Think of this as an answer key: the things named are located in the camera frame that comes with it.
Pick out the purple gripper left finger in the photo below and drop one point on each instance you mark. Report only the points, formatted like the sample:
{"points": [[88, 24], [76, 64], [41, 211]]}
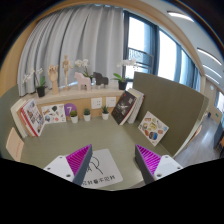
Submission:
{"points": [[72, 167]]}

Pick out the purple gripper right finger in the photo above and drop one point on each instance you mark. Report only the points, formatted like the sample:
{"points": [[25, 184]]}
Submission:
{"points": [[153, 166]]}

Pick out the white printed mouse pad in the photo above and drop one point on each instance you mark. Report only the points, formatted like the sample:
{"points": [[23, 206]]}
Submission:
{"points": [[102, 171]]}

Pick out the food picture card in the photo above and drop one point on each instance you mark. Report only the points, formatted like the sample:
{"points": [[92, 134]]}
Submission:
{"points": [[153, 128]]}

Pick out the small succulent left pot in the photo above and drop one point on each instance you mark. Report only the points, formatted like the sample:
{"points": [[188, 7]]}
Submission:
{"points": [[74, 116]]}

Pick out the small succulent pot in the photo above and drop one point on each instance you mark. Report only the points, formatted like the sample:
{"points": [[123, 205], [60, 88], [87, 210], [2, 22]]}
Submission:
{"points": [[105, 113], [74, 116], [87, 114]]}

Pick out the small succulent middle pot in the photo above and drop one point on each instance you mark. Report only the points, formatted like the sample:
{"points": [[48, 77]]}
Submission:
{"points": [[87, 114]]}

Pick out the sticker card on shelf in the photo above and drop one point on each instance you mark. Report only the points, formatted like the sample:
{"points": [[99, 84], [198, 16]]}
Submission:
{"points": [[54, 113]]}

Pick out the purple round number sign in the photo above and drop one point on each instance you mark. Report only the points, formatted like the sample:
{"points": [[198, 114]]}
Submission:
{"points": [[68, 108]]}

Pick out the black cover book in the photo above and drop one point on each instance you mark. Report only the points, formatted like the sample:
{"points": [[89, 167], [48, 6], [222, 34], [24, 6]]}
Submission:
{"points": [[124, 107]]}

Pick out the green partition panel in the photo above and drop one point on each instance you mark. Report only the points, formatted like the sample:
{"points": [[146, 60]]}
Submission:
{"points": [[180, 107]]}

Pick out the beige card left edge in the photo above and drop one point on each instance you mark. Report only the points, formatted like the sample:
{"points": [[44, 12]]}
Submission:
{"points": [[14, 145]]}

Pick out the small succulent right pot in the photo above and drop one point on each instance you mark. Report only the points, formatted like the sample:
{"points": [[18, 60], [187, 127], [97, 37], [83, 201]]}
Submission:
{"points": [[105, 113]]}

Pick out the magazine with red cover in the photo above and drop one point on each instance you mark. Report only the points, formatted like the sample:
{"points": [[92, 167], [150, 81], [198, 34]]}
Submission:
{"points": [[33, 117]]}

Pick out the white books behind black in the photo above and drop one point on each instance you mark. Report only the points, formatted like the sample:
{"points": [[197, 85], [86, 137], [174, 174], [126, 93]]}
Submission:
{"points": [[139, 100]]}

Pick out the white book far left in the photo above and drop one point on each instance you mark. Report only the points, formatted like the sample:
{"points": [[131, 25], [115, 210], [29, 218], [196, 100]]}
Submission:
{"points": [[14, 111]]}

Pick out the white orchid left pot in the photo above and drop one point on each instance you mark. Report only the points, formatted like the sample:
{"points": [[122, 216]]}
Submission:
{"points": [[40, 81]]}

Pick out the white orchid pot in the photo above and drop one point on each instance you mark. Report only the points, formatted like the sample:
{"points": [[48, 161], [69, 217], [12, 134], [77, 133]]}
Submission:
{"points": [[122, 82], [40, 81]]}

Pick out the pink wooden horse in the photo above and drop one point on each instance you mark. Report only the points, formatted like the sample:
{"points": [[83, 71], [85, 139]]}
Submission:
{"points": [[82, 80]]}

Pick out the dark wooden horse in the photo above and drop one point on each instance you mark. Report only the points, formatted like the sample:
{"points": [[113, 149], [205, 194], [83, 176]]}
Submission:
{"points": [[100, 80]]}

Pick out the white orchid right pot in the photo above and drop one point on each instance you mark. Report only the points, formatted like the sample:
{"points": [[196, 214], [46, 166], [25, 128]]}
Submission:
{"points": [[122, 82]]}

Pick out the wooden hand model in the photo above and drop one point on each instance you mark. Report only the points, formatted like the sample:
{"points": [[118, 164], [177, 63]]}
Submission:
{"points": [[53, 77]]}

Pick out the wooden mannequin figure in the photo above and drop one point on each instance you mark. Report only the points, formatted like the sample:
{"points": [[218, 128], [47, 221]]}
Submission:
{"points": [[66, 66]]}

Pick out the white orchid middle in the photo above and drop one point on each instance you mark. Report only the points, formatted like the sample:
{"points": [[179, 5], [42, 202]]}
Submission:
{"points": [[84, 64]]}

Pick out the grey curtain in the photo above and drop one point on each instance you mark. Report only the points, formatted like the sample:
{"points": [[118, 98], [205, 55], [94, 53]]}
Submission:
{"points": [[91, 32]]}

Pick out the white wall socket left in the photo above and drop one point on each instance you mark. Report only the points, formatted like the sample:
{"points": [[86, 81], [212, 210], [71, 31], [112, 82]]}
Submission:
{"points": [[96, 103]]}

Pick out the white wall socket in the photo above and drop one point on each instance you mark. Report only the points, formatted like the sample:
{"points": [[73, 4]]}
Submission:
{"points": [[110, 101], [96, 103]]}

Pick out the white wall socket right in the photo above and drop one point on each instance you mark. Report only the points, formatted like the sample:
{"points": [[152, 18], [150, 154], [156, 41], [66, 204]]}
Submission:
{"points": [[110, 101]]}

